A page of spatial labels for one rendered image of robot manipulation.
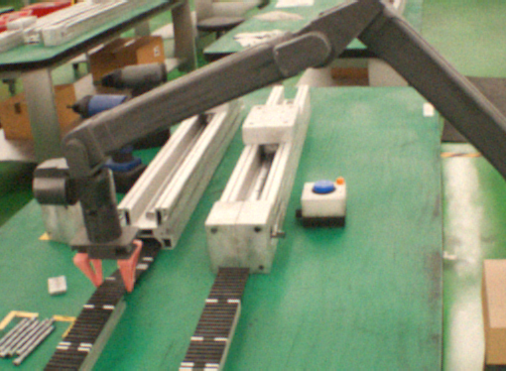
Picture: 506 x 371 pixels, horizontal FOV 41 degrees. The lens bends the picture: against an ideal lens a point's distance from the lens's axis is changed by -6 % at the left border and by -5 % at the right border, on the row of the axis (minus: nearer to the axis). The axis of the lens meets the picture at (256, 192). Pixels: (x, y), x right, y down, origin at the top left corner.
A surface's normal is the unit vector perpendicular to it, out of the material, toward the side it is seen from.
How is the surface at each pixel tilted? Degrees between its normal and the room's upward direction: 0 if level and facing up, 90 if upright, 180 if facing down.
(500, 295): 1
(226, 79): 87
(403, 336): 0
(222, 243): 90
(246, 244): 90
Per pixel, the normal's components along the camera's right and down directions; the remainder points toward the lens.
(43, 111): -0.22, 0.40
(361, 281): -0.09, -0.91
